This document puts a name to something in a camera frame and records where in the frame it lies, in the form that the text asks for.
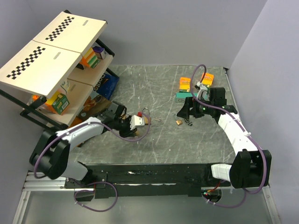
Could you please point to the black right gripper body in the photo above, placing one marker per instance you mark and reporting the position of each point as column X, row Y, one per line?
column 200, row 109

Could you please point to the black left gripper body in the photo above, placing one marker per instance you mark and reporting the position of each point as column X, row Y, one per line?
column 123, row 125

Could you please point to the small brass padlock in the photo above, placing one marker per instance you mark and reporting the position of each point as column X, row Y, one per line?
column 178, row 120

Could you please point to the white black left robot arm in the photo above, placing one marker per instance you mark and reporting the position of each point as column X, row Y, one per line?
column 50, row 157

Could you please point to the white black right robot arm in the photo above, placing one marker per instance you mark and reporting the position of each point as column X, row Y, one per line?
column 251, row 167

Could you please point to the teal oreo box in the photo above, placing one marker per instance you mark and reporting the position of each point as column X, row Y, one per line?
column 181, row 96

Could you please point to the orange yellow box left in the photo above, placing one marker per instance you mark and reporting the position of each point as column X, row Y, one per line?
column 184, row 84

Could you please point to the orange yellow box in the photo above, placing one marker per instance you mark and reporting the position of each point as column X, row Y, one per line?
column 207, row 79
column 184, row 84

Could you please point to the orange yellow box right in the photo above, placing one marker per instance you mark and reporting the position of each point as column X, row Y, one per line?
column 207, row 79

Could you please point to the blue doritos bag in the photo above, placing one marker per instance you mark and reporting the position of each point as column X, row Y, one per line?
column 106, row 85

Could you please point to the cardboard box on shelf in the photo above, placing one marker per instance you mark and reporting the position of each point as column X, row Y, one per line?
column 74, row 88

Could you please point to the green orange box on shelf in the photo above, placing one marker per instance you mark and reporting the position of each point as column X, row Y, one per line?
column 57, row 104

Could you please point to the purple white small box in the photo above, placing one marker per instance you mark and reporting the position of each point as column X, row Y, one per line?
column 100, row 52

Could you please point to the checkerboard calibration board lower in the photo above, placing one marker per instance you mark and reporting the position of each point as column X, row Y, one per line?
column 39, row 68

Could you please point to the checkerboard calibration board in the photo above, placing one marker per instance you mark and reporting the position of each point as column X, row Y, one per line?
column 39, row 68
column 71, row 32

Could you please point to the checkerboard calibration board upper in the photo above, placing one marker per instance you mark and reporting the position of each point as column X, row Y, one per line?
column 71, row 32

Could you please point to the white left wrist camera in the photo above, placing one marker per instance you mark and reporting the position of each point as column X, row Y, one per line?
column 137, row 121

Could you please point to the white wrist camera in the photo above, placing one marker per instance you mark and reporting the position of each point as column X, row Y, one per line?
column 203, row 91
column 137, row 121

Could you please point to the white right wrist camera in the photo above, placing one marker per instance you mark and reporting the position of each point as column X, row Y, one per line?
column 203, row 91

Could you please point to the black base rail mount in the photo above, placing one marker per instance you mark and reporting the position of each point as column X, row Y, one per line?
column 148, row 180

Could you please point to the black frame wooden shelf rack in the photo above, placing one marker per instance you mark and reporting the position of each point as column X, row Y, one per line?
column 80, row 74

